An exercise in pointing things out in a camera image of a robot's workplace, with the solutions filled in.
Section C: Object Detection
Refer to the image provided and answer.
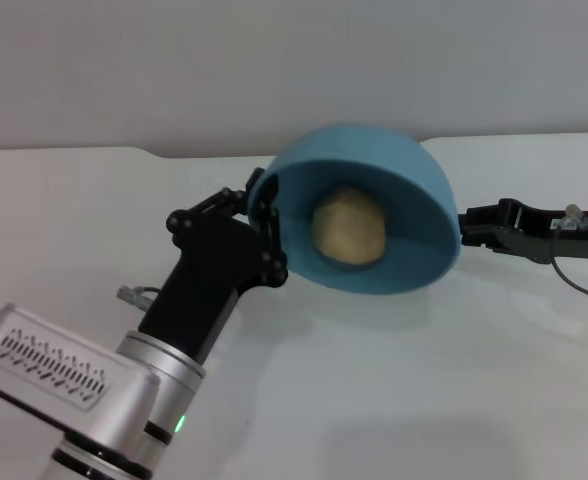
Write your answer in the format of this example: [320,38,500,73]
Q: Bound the right gripper cable with plugs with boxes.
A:
[548,202,588,305]

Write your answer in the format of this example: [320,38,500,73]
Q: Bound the blue bowl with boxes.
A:
[246,123,461,298]

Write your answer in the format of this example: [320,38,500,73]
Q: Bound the tan egg yolk pastry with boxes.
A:
[312,183,388,270]

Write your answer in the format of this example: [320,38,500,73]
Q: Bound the gripper cable with plugs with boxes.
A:
[548,202,588,305]
[116,283,164,312]

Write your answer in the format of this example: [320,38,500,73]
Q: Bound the left gripper cable with plugs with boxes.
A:
[116,283,164,312]

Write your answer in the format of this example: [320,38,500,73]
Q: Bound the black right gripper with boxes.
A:
[460,197,588,265]

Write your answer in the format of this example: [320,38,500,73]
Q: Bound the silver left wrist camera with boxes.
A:
[0,301,161,454]

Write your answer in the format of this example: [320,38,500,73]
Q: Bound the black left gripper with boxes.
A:
[137,167,291,365]

